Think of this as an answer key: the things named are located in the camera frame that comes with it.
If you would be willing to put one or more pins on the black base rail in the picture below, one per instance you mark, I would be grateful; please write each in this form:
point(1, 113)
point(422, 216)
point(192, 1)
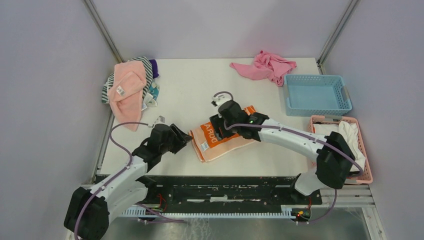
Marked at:
point(225, 194)

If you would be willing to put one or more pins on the pink crumpled towel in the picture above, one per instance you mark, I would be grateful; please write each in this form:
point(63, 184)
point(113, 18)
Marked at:
point(266, 65)

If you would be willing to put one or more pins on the teal patterned cloth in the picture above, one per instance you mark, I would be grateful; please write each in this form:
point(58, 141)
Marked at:
point(150, 98)

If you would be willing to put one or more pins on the orange cartoon towel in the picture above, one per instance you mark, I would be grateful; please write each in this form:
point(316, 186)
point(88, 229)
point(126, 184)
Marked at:
point(208, 147)

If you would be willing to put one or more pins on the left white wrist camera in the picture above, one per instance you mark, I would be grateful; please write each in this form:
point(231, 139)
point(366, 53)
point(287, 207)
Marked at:
point(159, 120)

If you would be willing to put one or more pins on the light pink towel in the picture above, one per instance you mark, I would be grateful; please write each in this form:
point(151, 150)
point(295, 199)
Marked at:
point(126, 94)

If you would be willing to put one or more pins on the white slotted cable duct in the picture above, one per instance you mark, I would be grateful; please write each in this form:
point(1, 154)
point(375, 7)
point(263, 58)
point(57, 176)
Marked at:
point(140, 212)

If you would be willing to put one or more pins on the pink plastic basket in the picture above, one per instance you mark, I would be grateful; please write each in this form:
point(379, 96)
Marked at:
point(366, 177)

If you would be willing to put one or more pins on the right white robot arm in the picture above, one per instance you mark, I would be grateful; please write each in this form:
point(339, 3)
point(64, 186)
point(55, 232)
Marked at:
point(332, 156)

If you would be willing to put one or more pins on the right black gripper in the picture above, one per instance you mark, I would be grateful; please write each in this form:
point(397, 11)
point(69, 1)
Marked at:
point(217, 121)

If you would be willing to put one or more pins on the white cloth in basket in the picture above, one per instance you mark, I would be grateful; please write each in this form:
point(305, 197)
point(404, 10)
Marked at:
point(349, 131)

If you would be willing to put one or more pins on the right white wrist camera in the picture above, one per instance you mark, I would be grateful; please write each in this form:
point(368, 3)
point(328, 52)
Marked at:
point(220, 99)

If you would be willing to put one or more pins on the striped cloth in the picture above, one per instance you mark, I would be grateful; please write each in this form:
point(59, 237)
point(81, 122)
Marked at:
point(111, 78)

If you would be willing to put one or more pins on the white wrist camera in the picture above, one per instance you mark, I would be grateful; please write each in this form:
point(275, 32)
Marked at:
point(159, 120)
point(220, 99)

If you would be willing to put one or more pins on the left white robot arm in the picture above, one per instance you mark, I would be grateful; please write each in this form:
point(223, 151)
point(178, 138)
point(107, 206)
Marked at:
point(91, 210)

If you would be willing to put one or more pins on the purple cloth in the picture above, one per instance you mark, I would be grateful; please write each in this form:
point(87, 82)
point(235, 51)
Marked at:
point(155, 69)

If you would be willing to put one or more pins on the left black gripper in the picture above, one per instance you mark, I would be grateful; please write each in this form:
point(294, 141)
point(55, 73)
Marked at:
point(181, 139)

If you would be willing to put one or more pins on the blue plastic basket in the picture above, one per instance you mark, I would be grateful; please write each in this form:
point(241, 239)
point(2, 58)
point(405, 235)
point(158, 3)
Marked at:
point(315, 94)

